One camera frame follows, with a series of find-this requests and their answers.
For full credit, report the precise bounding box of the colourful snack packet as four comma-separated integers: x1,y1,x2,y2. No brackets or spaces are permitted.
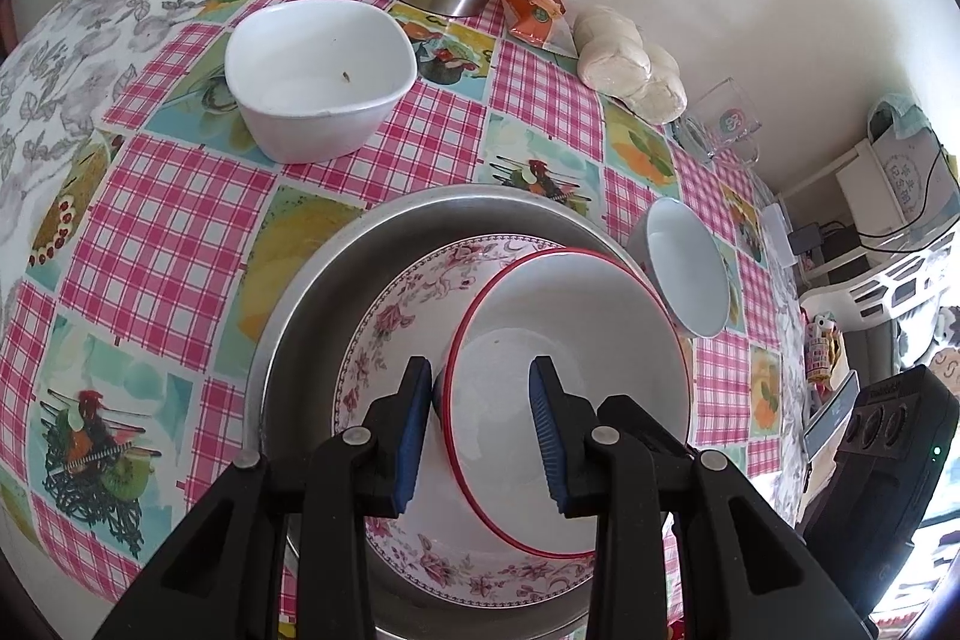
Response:
804,314,843,385

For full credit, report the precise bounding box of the teal cloth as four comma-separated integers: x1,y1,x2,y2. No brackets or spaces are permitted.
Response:
867,92,932,143

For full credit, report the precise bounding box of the red-rimmed strawberry bowl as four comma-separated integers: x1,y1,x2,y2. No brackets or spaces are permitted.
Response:
438,248,690,559

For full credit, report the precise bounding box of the black power adapter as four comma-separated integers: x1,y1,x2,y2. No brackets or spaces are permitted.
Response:
788,223,823,257

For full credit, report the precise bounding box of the black cable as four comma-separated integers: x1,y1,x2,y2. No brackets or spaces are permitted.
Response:
817,125,960,256

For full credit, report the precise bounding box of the pink floral plate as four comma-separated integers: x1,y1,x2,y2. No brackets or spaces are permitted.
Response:
332,234,592,609

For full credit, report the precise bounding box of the white power strip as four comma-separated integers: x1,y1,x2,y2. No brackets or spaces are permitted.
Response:
760,203,796,268

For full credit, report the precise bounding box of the white square bowl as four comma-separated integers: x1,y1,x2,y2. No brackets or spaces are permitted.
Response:
224,0,418,164

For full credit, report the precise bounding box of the stainless steel round pan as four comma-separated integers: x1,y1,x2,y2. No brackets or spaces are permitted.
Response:
244,183,655,640

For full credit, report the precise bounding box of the bag of steamed buns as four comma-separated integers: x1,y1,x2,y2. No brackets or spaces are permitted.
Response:
573,7,688,125

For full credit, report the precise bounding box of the checkered picture tablecloth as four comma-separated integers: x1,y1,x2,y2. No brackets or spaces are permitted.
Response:
2,0,805,637

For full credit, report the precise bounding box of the light blue bowl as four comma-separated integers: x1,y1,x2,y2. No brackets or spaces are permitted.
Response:
626,197,731,338

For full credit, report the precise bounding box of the orange snack packet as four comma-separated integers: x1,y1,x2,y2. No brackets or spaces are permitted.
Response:
501,0,576,57

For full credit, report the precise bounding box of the white side shelf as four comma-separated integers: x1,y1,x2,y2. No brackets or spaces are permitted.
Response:
776,140,958,331

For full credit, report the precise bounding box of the clear glass mug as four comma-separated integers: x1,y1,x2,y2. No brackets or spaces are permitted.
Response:
674,78,761,169

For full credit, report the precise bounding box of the grey printed bag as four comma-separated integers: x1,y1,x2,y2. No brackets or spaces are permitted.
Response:
872,127,958,234

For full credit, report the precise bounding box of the grey floral tablecloth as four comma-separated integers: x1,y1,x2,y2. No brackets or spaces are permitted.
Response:
2,0,210,310

